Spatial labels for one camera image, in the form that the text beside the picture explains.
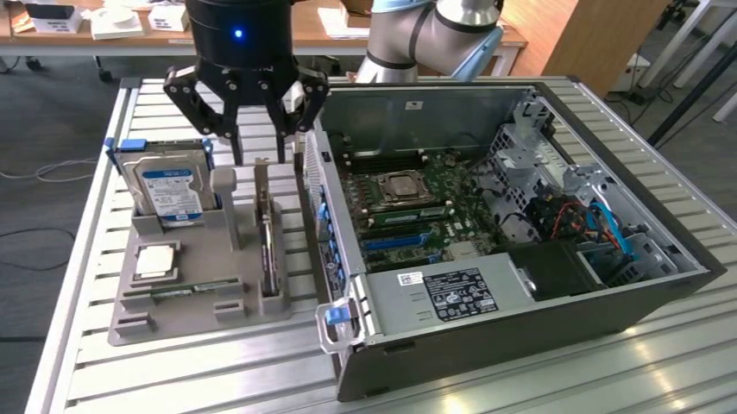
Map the metal disk bay cage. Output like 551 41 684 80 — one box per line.
488 123 577 204

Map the small white box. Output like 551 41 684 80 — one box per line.
147 4 193 33

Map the grey parts rack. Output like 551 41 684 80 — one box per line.
106 166 297 347

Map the spare green RAM stick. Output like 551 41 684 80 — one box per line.
149 279 231 299

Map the stack of papers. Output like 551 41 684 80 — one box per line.
317 7 372 41

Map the installed green RAM stick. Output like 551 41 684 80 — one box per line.
373 205 454 226

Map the grey power supply unit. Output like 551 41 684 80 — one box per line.
356 253 537 337

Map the white round-topped object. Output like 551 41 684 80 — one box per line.
89 6 145 41

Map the installed CPU chip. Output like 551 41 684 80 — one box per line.
384 174 425 198

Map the hard disk with blue carrier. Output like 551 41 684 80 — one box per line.
105 135 223 229

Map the metal CPU socket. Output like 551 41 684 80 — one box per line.
368 170 442 208

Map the green motherboard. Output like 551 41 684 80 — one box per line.
340 148 520 275

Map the wooden desk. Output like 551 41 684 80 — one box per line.
293 0 531 78
0 0 197 83

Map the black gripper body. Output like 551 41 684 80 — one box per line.
185 0 301 107

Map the orange wire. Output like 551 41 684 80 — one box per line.
547 201 587 241

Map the white floor cable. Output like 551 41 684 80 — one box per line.
0 155 101 182

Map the white box with black device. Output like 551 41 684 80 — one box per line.
26 3 83 34

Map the long PCIe expansion slot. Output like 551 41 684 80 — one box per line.
360 232 437 254
366 253 442 267

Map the blue case latch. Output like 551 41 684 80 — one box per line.
324 304 352 328

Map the Nvidia graphics card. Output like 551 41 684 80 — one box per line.
251 155 285 299

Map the white table frame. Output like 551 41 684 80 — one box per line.
636 0 737 124

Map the white floor device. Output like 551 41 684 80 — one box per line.
619 52 653 94

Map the brown cardboard piece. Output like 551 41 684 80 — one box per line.
7 6 37 34

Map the blue SATA wire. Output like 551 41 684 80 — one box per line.
587 200 641 262

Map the cardboard box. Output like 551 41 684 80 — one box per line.
340 0 376 18

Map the open black PC case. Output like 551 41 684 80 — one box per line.
292 76 728 405

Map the spare CPU chip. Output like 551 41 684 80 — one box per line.
133 246 181 279

